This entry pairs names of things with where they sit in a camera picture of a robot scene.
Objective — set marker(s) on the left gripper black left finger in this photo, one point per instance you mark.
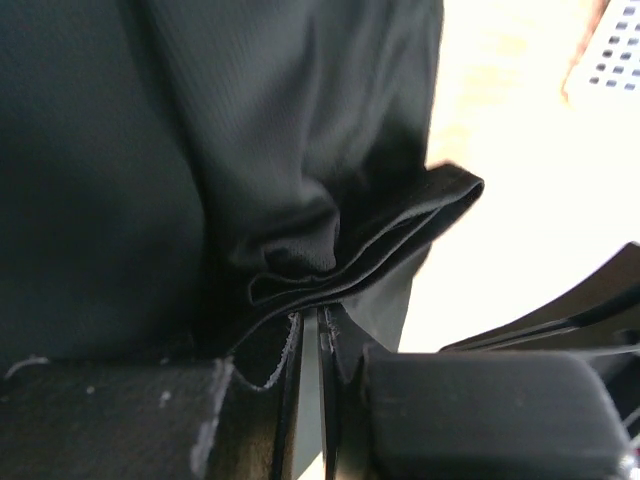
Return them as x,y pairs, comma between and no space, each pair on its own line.
263,401

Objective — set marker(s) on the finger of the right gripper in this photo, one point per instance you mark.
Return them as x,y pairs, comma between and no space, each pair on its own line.
611,325
611,289

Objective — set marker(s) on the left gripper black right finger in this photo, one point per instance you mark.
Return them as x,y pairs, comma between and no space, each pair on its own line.
346,422

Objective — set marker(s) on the black t shirt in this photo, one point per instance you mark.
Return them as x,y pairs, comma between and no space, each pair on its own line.
186,170

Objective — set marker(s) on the white plastic basket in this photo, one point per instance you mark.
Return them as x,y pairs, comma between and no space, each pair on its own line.
606,76

